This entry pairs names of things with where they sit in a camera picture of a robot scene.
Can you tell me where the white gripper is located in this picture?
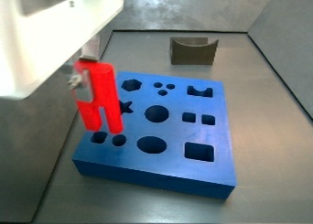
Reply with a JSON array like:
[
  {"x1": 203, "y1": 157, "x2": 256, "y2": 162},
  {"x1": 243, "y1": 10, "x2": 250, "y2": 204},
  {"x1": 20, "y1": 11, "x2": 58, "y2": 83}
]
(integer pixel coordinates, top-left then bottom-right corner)
[{"x1": 0, "y1": 0, "x2": 123, "y2": 102}]

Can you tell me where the red square-circle object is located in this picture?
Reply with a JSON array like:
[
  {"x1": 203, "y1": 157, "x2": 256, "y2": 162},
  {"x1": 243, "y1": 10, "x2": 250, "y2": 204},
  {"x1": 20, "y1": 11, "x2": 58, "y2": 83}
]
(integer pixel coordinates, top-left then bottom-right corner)
[{"x1": 74, "y1": 60, "x2": 123, "y2": 133}]

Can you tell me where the black curved fixture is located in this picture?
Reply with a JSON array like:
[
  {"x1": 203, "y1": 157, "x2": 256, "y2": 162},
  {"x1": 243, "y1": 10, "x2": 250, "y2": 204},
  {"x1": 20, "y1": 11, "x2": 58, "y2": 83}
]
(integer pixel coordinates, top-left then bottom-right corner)
[{"x1": 169, "y1": 37, "x2": 219, "y2": 65}]

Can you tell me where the blue foam shape block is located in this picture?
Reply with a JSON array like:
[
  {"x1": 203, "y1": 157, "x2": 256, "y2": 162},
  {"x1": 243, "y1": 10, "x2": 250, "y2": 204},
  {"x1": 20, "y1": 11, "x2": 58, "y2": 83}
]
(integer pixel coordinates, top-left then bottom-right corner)
[{"x1": 72, "y1": 72, "x2": 236, "y2": 199}]

